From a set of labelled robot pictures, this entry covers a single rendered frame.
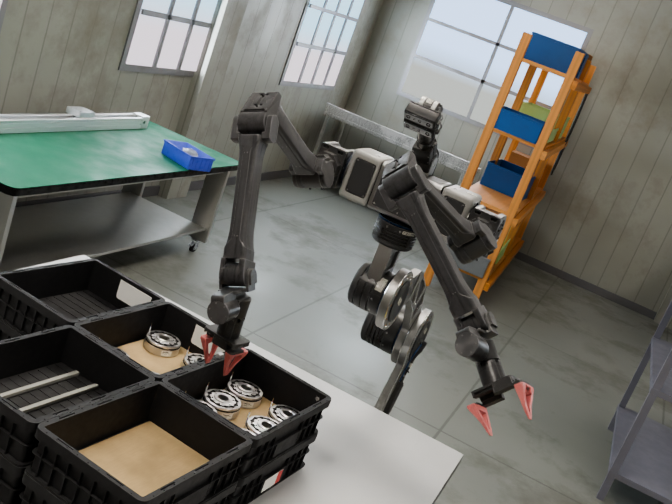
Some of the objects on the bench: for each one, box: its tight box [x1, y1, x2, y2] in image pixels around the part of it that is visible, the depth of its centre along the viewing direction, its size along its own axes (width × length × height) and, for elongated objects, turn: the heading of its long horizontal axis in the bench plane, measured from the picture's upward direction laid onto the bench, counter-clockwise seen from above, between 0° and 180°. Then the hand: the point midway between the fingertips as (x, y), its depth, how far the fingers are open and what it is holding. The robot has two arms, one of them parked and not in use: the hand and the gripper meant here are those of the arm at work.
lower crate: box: [227, 433, 318, 504], centre depth 225 cm, size 40×30×12 cm
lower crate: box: [19, 469, 238, 504], centre depth 190 cm, size 40×30×12 cm
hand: (217, 366), depth 212 cm, fingers open, 6 cm apart
